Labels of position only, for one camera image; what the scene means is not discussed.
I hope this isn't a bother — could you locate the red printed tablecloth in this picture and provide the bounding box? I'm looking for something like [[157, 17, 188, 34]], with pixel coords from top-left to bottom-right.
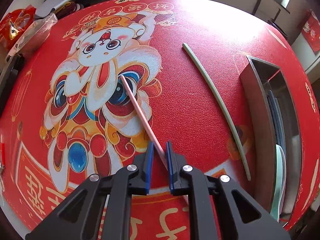
[[0, 0, 320, 240]]

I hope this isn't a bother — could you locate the black metal folding frame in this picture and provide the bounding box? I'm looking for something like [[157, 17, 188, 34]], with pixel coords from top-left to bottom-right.
[[252, 0, 290, 28]]

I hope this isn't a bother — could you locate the blue chopstick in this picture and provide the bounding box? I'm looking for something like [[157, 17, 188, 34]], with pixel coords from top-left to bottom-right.
[[272, 97, 286, 148], [267, 90, 282, 146]]

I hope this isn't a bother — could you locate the plastic wrapped bowl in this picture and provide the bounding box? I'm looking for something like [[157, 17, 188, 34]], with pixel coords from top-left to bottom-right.
[[11, 14, 59, 55]]

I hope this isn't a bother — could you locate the stainless steel utensil holder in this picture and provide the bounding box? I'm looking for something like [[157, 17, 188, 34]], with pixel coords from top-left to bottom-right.
[[240, 55, 303, 223]]

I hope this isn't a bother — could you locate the red printed fridge cloth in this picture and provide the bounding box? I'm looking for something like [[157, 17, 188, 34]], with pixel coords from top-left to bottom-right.
[[301, 11, 320, 53]]

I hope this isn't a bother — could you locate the sage green chopstick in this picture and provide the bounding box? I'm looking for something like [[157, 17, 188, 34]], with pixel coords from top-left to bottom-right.
[[182, 43, 251, 181]]

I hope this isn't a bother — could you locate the cream refrigerator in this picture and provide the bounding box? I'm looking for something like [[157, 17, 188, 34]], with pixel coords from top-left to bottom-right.
[[290, 30, 320, 75]]

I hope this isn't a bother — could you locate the pink chopstick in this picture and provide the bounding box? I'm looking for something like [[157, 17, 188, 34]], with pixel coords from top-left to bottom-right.
[[120, 75, 171, 171]]

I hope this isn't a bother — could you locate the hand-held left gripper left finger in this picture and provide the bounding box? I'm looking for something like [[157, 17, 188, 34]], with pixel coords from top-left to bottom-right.
[[25, 141, 154, 240]]

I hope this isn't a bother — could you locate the mint green spoon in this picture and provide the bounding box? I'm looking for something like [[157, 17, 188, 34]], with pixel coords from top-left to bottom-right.
[[271, 144, 287, 221]]

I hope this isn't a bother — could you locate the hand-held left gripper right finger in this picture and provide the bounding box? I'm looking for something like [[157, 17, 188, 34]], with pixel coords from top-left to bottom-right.
[[166, 140, 290, 240]]

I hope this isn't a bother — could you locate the red orange snack bag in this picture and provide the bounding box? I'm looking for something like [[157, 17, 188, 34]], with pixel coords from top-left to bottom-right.
[[0, 8, 37, 51]]

